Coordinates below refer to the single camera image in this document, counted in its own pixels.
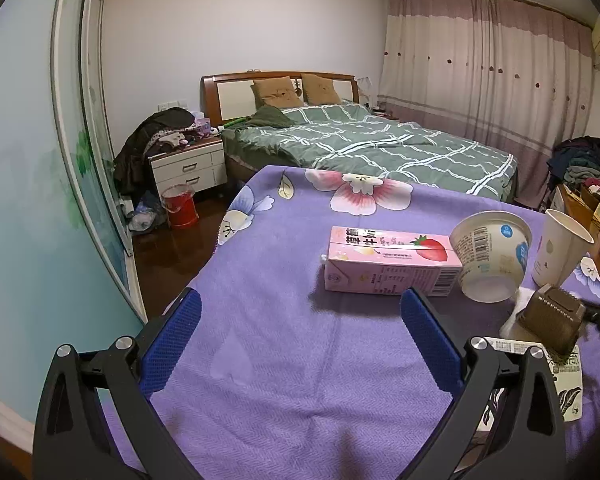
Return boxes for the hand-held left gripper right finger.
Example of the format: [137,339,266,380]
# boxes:
[400,287,567,480]

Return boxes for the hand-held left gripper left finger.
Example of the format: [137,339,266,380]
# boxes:
[32,287,202,480]

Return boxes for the brown gable carton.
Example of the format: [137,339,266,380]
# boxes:
[521,283,587,354]

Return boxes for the leaf print carton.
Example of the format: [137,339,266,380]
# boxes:
[482,336,584,423]

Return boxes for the cream paper cup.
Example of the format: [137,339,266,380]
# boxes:
[531,208,595,287]

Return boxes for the pink strawberry milk carton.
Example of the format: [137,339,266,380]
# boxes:
[322,225,463,297]

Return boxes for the white yogurt tub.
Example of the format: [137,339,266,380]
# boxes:
[450,211,533,303]

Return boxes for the purple floral tablecloth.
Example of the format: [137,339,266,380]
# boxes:
[100,164,600,480]

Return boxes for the plastic bags on floor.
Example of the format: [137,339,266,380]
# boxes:
[125,192,168,236]

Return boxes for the red bucket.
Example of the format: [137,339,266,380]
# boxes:
[161,184,200,229]

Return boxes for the pile of folded clothes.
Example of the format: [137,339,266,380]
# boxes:
[546,136,600,193]

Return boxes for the white nightstand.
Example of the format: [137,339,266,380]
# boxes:
[148,136,229,201]

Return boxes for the glass sliding wardrobe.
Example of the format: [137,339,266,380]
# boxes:
[0,0,148,423]

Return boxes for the green plaid duvet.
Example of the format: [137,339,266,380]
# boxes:
[235,101,516,201]

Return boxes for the dark clothes pile on nightstand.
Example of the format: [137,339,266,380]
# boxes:
[112,107,216,196]

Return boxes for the dark green garment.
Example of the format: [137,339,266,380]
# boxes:
[247,105,293,128]

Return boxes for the wooden bed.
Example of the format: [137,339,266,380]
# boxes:
[201,71,521,205]

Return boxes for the pink white curtain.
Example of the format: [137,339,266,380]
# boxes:
[377,0,596,211]

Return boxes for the brown pillow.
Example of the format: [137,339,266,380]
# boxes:
[251,76,306,110]
[300,73,342,106]

